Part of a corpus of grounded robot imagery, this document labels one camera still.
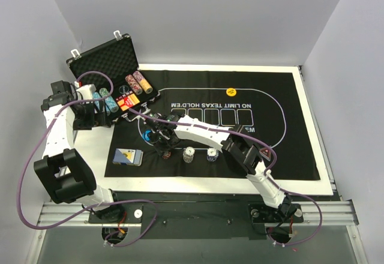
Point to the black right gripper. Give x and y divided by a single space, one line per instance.
162 143

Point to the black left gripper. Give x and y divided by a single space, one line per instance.
102 119

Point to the blue blind button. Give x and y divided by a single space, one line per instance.
146 135

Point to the red poker chip stack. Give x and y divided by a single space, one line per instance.
166 155

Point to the yellow dealer button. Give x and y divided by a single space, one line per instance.
231 92

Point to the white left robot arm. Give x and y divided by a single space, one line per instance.
62 171

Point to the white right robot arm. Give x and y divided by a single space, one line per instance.
239 149

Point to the white table board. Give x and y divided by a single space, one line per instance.
94 144

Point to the light blue chip roll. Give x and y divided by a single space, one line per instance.
98 103

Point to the grey poker chip stack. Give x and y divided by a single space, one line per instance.
188 154

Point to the red yellow card box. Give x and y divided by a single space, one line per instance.
127 101

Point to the blue playing card deck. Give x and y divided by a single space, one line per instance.
128 157

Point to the tan chip roll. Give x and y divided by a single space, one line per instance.
142 81

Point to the clear round button in case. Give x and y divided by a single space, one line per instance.
123 89

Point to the blue poker chip stack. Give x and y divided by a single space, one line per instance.
212 154

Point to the black aluminium poker case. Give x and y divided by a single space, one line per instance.
116 59

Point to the dark red chip roll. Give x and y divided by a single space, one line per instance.
134 85

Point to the black poker felt mat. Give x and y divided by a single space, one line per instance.
266 104

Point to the aluminium mounting rail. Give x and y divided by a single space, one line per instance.
341 213

